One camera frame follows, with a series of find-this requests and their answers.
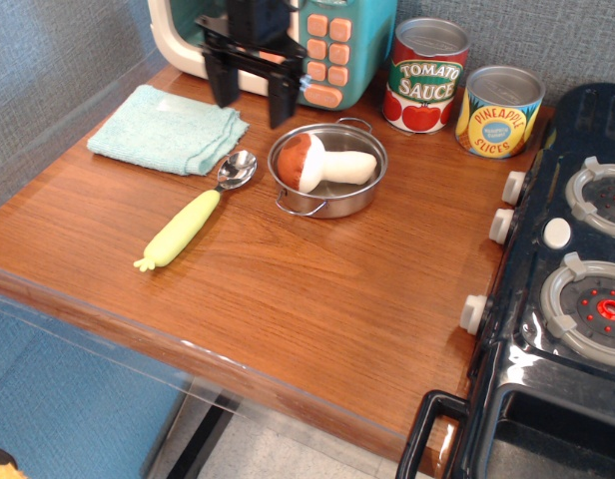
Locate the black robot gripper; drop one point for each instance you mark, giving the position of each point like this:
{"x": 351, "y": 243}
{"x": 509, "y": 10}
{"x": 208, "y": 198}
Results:
{"x": 253, "y": 36}

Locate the spoon with yellow-green handle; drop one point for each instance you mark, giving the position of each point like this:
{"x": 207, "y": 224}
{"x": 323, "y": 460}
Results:
{"x": 235, "y": 171}

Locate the light teal cloth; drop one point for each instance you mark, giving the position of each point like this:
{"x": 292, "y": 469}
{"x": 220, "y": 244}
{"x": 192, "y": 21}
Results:
{"x": 168, "y": 133}

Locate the plush brown white mushroom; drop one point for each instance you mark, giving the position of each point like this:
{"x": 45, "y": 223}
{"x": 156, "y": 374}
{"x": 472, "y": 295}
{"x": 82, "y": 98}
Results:
{"x": 303, "y": 163}

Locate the teal cream toy microwave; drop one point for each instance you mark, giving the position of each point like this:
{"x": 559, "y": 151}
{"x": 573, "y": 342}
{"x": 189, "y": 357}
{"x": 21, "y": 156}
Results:
{"x": 346, "y": 42}

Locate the small steel pan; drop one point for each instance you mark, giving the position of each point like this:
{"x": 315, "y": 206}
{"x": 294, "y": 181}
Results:
{"x": 332, "y": 200}

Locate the tomato sauce can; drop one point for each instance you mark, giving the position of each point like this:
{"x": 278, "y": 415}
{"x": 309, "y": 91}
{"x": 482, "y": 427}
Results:
{"x": 426, "y": 64}

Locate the pineapple slices can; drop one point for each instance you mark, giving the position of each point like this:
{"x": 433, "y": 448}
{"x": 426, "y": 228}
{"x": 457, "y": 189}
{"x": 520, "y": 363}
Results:
{"x": 499, "y": 108}

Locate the white stove knob rear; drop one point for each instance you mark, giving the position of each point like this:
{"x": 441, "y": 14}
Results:
{"x": 513, "y": 187}

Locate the white stove knob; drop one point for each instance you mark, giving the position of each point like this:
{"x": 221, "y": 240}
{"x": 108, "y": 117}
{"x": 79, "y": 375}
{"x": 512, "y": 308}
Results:
{"x": 500, "y": 225}
{"x": 513, "y": 187}
{"x": 472, "y": 313}

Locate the white stove knob middle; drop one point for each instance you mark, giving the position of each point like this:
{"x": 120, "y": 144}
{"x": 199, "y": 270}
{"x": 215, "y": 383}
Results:
{"x": 500, "y": 225}

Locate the white stove knob front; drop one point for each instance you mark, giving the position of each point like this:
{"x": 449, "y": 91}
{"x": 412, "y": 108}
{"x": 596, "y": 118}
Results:
{"x": 472, "y": 313}

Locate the white round stove button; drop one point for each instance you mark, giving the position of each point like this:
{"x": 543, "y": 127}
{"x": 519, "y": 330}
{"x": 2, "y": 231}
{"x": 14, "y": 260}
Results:
{"x": 557, "y": 233}

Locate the grey rear stove burner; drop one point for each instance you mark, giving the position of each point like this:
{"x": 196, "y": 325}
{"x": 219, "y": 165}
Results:
{"x": 590, "y": 194}

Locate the grey stove burner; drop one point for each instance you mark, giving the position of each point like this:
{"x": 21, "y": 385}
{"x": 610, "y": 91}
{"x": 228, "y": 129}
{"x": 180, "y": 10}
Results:
{"x": 577, "y": 301}
{"x": 590, "y": 194}

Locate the grey front stove burner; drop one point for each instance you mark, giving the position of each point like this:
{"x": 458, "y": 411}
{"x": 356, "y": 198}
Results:
{"x": 577, "y": 301}

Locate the black toy stove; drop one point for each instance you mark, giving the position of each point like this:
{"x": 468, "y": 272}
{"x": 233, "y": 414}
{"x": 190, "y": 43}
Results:
{"x": 535, "y": 408}

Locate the orange object at corner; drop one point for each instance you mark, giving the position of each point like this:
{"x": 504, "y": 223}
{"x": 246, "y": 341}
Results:
{"x": 8, "y": 467}

